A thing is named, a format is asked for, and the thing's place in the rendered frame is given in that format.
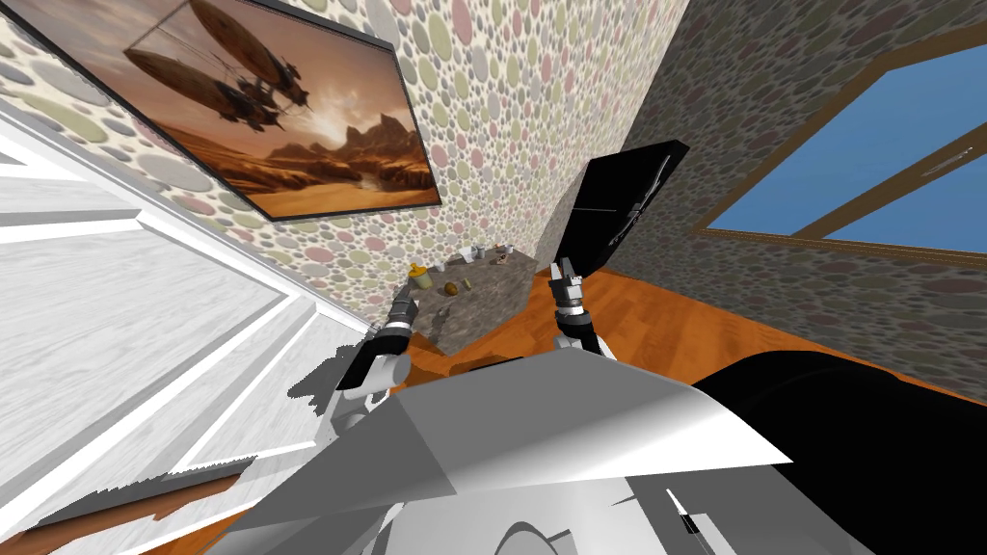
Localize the white panelled door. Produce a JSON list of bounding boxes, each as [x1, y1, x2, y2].
[[0, 98, 373, 544]]

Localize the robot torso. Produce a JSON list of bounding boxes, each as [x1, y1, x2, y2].
[[201, 349, 876, 555]]

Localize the wooden framed window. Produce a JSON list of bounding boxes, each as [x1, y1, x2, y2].
[[692, 29, 987, 273]]

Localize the framed airship desert picture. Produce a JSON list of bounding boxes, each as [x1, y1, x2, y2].
[[0, 0, 443, 225]]

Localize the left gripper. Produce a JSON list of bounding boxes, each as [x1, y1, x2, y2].
[[385, 286, 422, 326]]

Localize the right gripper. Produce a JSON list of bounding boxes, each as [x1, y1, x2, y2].
[[548, 257, 587, 310]]

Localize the grey stone counter with items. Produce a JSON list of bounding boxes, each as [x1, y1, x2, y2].
[[391, 242, 541, 357]]

